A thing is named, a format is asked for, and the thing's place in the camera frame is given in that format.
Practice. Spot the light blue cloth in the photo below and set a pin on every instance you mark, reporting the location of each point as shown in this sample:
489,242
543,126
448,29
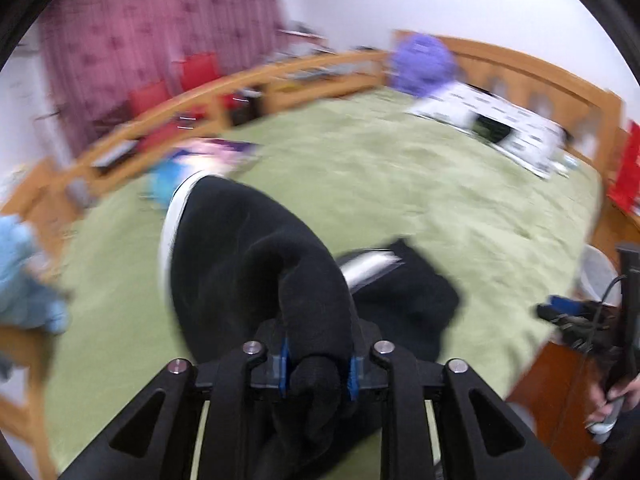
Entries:
20,270

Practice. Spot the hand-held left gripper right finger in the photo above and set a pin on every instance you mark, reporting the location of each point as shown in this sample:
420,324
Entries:
354,375

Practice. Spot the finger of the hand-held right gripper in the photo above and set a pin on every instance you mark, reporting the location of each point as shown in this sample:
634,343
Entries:
577,335
565,306

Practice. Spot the pink patterned curtain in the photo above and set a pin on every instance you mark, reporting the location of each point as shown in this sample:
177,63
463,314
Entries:
150,20

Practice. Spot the purple plush toy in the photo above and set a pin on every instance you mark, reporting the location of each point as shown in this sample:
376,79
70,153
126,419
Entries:
420,62

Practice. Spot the green blanket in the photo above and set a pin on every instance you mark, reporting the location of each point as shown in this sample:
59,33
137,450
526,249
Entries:
375,185

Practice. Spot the wooden bed frame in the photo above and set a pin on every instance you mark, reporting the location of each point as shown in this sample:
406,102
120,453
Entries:
575,95

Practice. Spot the red chair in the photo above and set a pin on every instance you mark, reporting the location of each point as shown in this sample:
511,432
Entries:
200,70
150,97

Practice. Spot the white bucket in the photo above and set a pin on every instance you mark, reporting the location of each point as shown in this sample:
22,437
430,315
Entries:
595,270

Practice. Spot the person's right hand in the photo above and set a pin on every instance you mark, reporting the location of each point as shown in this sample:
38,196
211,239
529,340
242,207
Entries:
622,394

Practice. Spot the white floral pillow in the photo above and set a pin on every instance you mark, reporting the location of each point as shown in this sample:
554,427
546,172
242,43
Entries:
525,140

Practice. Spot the black pants with white stripe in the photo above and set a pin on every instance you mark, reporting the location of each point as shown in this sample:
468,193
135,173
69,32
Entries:
240,260

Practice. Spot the red hanging decoration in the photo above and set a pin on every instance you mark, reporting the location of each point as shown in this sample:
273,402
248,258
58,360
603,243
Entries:
630,175

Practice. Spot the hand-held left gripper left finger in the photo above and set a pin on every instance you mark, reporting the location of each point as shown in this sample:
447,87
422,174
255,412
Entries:
282,372

